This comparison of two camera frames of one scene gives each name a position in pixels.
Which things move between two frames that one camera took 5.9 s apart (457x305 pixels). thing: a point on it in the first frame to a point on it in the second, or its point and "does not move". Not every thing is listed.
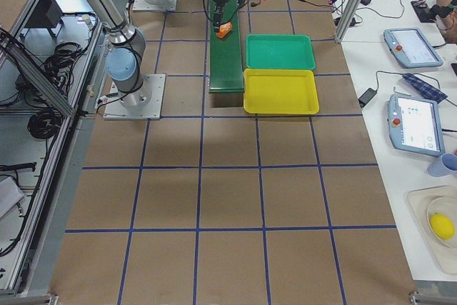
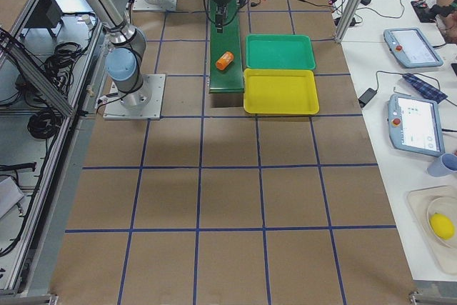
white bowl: (445, 206) does not move
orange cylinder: (224, 28) to (223, 61)
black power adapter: (365, 98) does not move
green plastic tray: (279, 51) does not move
